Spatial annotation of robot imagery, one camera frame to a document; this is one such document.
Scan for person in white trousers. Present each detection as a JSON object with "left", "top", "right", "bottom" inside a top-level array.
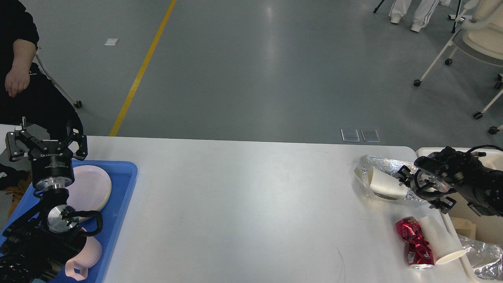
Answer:
[{"left": 389, "top": 0, "right": 440, "bottom": 33}]

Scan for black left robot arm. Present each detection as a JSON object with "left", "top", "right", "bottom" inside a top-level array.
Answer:
[{"left": 1, "top": 118, "right": 103, "bottom": 283}]

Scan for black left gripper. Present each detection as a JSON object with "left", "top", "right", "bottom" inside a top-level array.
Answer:
[{"left": 6, "top": 117, "right": 88, "bottom": 191}]

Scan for pink ribbed mug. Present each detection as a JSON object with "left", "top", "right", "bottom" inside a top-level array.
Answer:
[{"left": 64, "top": 236, "right": 103, "bottom": 281}]

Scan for metal floor plates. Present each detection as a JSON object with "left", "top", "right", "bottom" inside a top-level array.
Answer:
[{"left": 341, "top": 129, "right": 381, "bottom": 143}]

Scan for person in black clothes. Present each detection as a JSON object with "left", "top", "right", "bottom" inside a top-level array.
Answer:
[{"left": 0, "top": 0, "right": 83, "bottom": 140}]

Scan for crushed red wrapper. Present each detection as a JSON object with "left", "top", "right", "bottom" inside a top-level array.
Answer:
[{"left": 395, "top": 217, "right": 435, "bottom": 270}]

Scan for clear plastic wrap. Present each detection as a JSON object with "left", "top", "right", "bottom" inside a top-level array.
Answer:
[{"left": 458, "top": 235, "right": 503, "bottom": 281}]

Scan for seated person's hand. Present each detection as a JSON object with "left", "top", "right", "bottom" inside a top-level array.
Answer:
[{"left": 5, "top": 67, "right": 30, "bottom": 98}]

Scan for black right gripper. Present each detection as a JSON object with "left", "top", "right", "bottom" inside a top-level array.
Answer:
[{"left": 396, "top": 165, "right": 457, "bottom": 215}]

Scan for blue plastic tray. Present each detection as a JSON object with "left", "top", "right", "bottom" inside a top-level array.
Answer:
[{"left": 0, "top": 160, "right": 137, "bottom": 283}]

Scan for aluminium foil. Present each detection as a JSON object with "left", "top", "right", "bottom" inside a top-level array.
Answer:
[{"left": 354, "top": 154, "right": 426, "bottom": 206}]

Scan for pink plate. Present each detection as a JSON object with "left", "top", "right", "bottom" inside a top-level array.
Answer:
[{"left": 67, "top": 165, "right": 111, "bottom": 211}]

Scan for brown paper bag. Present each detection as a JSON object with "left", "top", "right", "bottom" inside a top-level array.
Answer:
[{"left": 450, "top": 217, "right": 476, "bottom": 239}]

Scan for white paper cup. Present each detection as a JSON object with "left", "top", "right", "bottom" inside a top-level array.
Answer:
[
  {"left": 419, "top": 215, "right": 467, "bottom": 265},
  {"left": 363, "top": 167, "right": 408, "bottom": 200}
]

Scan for yellow plate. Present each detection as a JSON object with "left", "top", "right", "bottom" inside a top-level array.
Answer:
[{"left": 95, "top": 177, "right": 112, "bottom": 211}]

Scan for white office chair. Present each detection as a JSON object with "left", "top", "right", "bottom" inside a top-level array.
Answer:
[{"left": 413, "top": 0, "right": 503, "bottom": 135}]

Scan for chair leg with caster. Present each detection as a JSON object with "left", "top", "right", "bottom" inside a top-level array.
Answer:
[{"left": 35, "top": 47, "right": 83, "bottom": 109}]

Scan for beige plastic bin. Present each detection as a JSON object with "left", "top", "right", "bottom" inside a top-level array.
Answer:
[{"left": 416, "top": 147, "right": 503, "bottom": 283}]

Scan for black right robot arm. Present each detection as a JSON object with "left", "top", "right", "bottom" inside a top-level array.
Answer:
[{"left": 393, "top": 145, "right": 503, "bottom": 217}]

